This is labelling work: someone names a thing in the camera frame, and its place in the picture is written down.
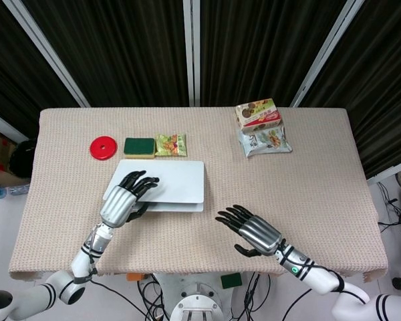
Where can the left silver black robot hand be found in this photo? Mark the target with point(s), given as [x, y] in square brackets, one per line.
[117, 204]

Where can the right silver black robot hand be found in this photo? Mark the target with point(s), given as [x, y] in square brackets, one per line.
[259, 234]

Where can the silver laptop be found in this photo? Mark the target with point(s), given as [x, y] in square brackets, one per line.
[183, 180]

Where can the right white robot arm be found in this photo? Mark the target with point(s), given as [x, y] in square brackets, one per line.
[321, 277]

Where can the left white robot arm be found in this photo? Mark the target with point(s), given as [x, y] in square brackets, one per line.
[83, 257]

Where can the green block under table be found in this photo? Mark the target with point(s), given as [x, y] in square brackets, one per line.
[231, 281]

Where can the red round disc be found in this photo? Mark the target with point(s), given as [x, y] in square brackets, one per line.
[98, 152]

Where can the beige woven tablecloth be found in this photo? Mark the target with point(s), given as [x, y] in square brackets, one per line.
[200, 247]

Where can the green yellow sponge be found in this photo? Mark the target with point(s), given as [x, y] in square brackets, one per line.
[139, 146]

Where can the orange block under table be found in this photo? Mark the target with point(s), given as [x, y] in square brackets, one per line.
[134, 276]

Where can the green snack packet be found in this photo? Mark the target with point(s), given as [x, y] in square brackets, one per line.
[171, 144]

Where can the white snack bag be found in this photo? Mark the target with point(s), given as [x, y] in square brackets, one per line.
[264, 142]

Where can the white robot torso base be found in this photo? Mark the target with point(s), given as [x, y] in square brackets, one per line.
[197, 304]

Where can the black bag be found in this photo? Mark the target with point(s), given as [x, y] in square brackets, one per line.
[21, 160]

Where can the clear plastic bottle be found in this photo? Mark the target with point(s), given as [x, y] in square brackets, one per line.
[10, 190]

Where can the cookie box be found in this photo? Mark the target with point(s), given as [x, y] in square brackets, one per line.
[257, 115]

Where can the black pleated curtain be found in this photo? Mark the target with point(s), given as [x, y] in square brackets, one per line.
[254, 50]
[381, 83]
[16, 73]
[127, 50]

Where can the white floor rail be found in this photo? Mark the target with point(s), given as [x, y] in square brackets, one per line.
[391, 174]
[6, 123]

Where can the white frame post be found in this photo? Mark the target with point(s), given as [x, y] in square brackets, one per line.
[331, 53]
[50, 53]
[191, 53]

